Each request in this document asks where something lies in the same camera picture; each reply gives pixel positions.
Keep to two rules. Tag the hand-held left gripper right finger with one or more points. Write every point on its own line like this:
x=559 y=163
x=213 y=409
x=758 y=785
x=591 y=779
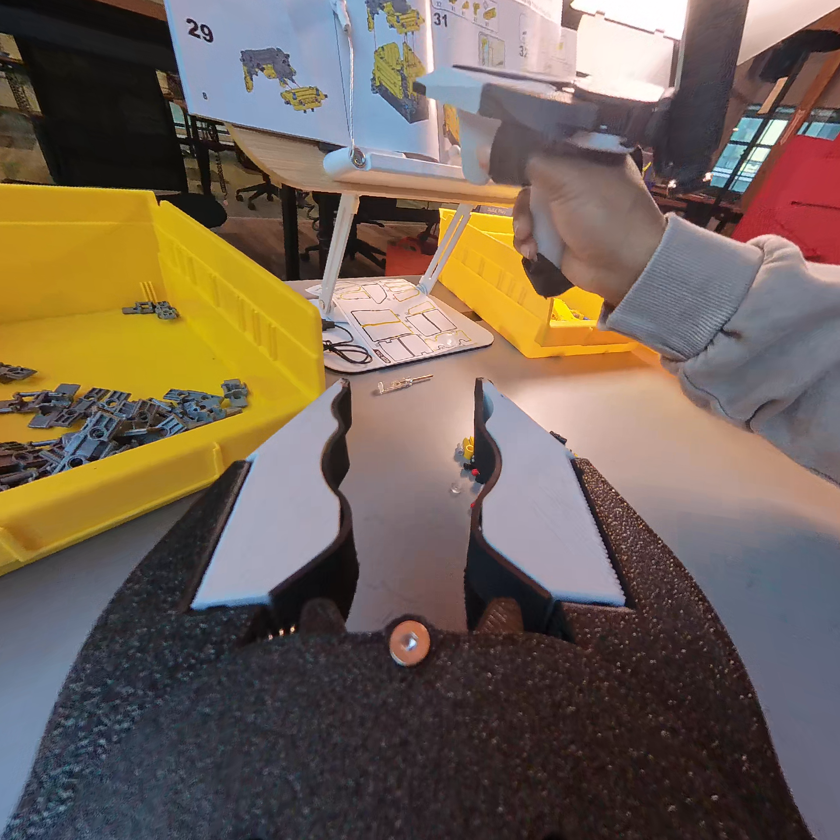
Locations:
x=551 y=518

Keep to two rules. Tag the yellow plastic bin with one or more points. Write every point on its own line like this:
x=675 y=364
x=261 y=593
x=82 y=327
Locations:
x=229 y=275
x=499 y=282

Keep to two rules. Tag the person's right hand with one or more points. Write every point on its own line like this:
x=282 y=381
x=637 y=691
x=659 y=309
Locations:
x=604 y=216

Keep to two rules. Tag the white lamp panel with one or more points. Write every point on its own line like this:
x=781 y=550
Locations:
x=630 y=13

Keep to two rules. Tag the white sticker sheet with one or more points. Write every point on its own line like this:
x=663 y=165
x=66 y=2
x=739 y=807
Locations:
x=394 y=321

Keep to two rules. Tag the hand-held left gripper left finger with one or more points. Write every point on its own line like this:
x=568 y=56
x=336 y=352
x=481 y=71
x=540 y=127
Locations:
x=282 y=512

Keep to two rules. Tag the grey desk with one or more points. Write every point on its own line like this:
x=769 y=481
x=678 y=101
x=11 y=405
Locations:
x=407 y=446

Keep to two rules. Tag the white book stand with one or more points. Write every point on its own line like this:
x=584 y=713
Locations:
x=394 y=167

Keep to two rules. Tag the white building instruction booklet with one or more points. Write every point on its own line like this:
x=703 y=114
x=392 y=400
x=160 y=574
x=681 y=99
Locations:
x=262 y=65

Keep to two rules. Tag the red tote bag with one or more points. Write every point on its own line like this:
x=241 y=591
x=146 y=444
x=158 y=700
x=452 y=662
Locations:
x=794 y=197

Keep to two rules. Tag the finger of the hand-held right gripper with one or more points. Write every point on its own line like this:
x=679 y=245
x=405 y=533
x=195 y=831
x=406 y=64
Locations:
x=472 y=82

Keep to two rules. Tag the person's right forearm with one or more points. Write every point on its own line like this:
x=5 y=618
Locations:
x=735 y=328

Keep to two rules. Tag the pile of black red pins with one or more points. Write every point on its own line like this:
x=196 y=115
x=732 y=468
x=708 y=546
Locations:
x=474 y=469

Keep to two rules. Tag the yellow bent beam piece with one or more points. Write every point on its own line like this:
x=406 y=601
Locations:
x=467 y=449

